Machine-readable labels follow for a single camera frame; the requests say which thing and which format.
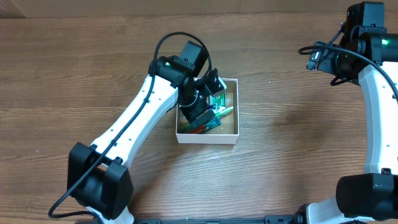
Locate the red green toothpaste tube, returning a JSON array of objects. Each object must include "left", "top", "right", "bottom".
[{"left": 185, "top": 117, "right": 221, "bottom": 134}]

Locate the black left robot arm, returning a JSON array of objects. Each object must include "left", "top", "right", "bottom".
[{"left": 67, "top": 41, "right": 226, "bottom": 223}]

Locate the green white toothbrush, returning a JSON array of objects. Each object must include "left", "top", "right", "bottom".
[{"left": 179, "top": 106, "right": 234, "bottom": 131}]

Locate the white cardboard box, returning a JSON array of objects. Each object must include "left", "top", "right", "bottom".
[{"left": 175, "top": 78, "right": 239, "bottom": 145}]

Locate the green soap bar packet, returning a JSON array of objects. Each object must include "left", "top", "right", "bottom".
[{"left": 209, "top": 93, "right": 226, "bottom": 113}]

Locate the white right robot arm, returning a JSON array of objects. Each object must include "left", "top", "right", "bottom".
[{"left": 292, "top": 1, "right": 397, "bottom": 223}]

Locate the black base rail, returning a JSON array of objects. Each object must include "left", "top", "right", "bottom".
[{"left": 134, "top": 215, "right": 295, "bottom": 224}]

